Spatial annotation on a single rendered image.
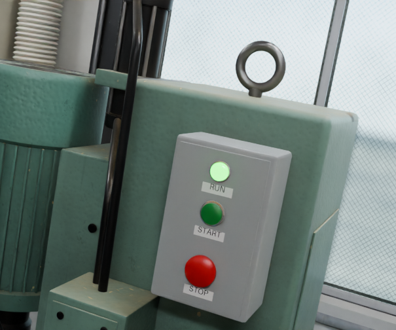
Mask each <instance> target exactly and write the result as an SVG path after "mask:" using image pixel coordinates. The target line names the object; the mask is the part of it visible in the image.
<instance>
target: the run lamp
mask: <svg viewBox="0 0 396 330"><path fill-rule="evenodd" d="M209 173H210V176H211V178H212V179H213V180H214V181H216V182H219V183H222V182H224V181H226V180H227V179H228V178H229V177H230V174H231V169H230V166H229V165H228V164H227V163H226V162H225V161H222V160H218V161H216V162H214V163H213V164H212V165H211V167H210V169H209Z"/></svg>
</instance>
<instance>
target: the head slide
mask: <svg viewBox="0 0 396 330"><path fill-rule="evenodd" d="M110 148H111V144H110V143H106V144H99V145H89V146H82V147H72V148H66V149H62V150H61V153H60V162H59V167H58V176H57V181H56V190H55V195H54V203H53V208H52V217H51V222H50V231H49V236H48V245H47V250H46V259H45V267H44V272H43V281H42V286H41V295H40V301H39V309H38V314H37V323H36V328H35V330H43V329H44V324H45V316H46V308H47V302H48V294H49V291H50V290H52V289H54V288H56V287H58V286H60V285H62V284H65V283H67V282H69V281H71V280H73V279H75V278H78V277H79V276H82V275H83V274H86V273H88V272H92V273H94V267H95V262H96V252H97V247H98V238H99V228H100V223H101V214H102V208H103V199H104V194H105V184H106V179H107V169H108V163H109V153H110Z"/></svg>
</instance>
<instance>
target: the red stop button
mask: <svg viewBox="0 0 396 330"><path fill-rule="evenodd" d="M185 275H186V277H187V280H188V281H189V282H190V283H191V284H192V285H194V286H196V287H207V286H208V285H210V284H211V283H212V282H213V281H214V279H215V277H216V268H215V265H214V263H213V261H212V260H211V259H210V258H209V257H206V256H205V255H195V256H193V257H191V258H190V259H189V260H188V261H187V263H186V265H185Z"/></svg>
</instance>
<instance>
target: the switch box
mask: <svg viewBox="0 0 396 330"><path fill-rule="evenodd" d="M291 158H292V154H291V152H290V151H286V150H283V149H277V148H273V147H268V146H264V145H259V144H255V143H250V142H246V141H241V140H237V139H232V138H228V137H223V136H217V135H213V134H208V133H205V132H195V133H189V134H179V135H178V136H177V142H176V146H175V153H174V158H173V164H172V169H171V176H170V184H169V187H168V195H167V199H166V206H165V210H164V218H163V222H162V229H161V233H160V241H159V245H158V252H157V256H156V264H155V268H154V275H153V282H152V287H151V293H152V294H155V295H158V296H161V297H164V298H167V299H171V300H173V301H177V302H179V303H183V304H187V305H189V306H193V307H195V308H199V309H202V310H205V311H208V312H211V313H214V314H218V315H220V316H224V317H226V318H230V319H233V320H236V321H240V322H242V323H243V322H246V321H247V320H248V319H249V318H250V317H251V316H252V315H253V314H254V312H255V311H256V310H257V309H258V308H259V307H260V306H261V304H262V301H263V297H264V291H265V287H266V281H267V277H268V271H269V268H270V261H271V258H272V252H273V248H274V242H275V239H276V233H277V229H278V223H279V217H280V213H281V207H282V203H283V197H284V193H285V187H286V184H287V178H288V174H289V168H290V164H291ZM218 160H222V161H225V162H226V163H227V164H228V165H229V166H230V169H231V174H230V177H229V178H228V179H227V180H226V181H224V182H222V183H219V182H216V181H214V180H213V179H212V178H211V176H210V173H209V169H210V167H211V165H212V164H213V163H214V162H216V161H218ZM203 181H204V182H207V183H212V184H215V185H220V186H223V187H228V188H231V189H233V192H232V198H227V197H224V196H219V195H216V194H211V193H208V192H204V191H202V183H203ZM210 200H213V201H216V202H218V203H220V204H221V205H222V206H223V208H224V210H225V218H224V220H223V222H222V223H221V224H220V225H217V226H216V227H210V226H208V225H206V224H205V223H204V222H203V221H202V219H201V217H200V209H201V207H202V205H203V204H204V203H206V202H208V201H210ZM195 225H197V226H200V227H205V228H207V229H212V230H216V231H219V232H223V233H225V237H224V241H223V242H220V241H216V240H212V239H209V238H205V237H203V236H198V235H195V234H194V227H195ZM195 255H205V256H206V257H209V258H210V259H211V260H212V261H213V263H214V265H215V268H216V277H215V279H214V281H213V282H212V283H211V284H210V285H208V286H207V287H198V288H201V289H205V290H207V291H211V292H213V300H212V301H209V300H205V299H202V298H200V297H196V296H193V295H189V294H187V293H183V289H184V284H188V285H192V284H191V283H190V282H189V281H188V280H187V277H186V275H185V265H186V263H187V261H188V260H189V259H190V258H191V257H194V256H195ZM192 286H194V285H192Z"/></svg>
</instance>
